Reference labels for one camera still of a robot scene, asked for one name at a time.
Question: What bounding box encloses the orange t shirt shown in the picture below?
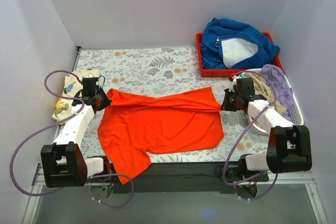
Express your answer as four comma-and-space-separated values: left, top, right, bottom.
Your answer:
98, 87, 224, 185

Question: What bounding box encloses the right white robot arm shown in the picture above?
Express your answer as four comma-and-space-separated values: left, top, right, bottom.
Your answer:
221, 77, 312, 185

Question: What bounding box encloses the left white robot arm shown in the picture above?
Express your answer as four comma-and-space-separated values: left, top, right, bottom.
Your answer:
40, 77, 112, 188

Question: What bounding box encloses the dinosaur print folded cloth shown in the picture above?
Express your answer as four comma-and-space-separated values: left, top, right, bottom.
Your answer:
52, 69, 100, 121

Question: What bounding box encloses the beige garment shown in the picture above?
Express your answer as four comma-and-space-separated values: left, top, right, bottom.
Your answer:
245, 72, 287, 116

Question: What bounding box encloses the purple garment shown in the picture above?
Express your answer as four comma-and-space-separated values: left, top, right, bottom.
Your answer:
260, 64, 294, 117

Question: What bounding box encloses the blue zip jacket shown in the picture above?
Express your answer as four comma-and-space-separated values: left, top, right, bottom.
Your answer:
200, 18, 280, 69

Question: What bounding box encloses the floral tablecloth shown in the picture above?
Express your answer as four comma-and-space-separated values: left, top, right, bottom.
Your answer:
51, 47, 295, 164

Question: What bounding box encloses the white laundry basket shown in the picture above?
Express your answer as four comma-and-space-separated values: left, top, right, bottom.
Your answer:
250, 68, 304, 125

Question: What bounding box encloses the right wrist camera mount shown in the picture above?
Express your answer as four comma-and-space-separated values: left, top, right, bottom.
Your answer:
228, 73, 240, 92

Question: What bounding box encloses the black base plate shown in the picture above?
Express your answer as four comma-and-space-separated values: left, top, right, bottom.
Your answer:
86, 162, 270, 195

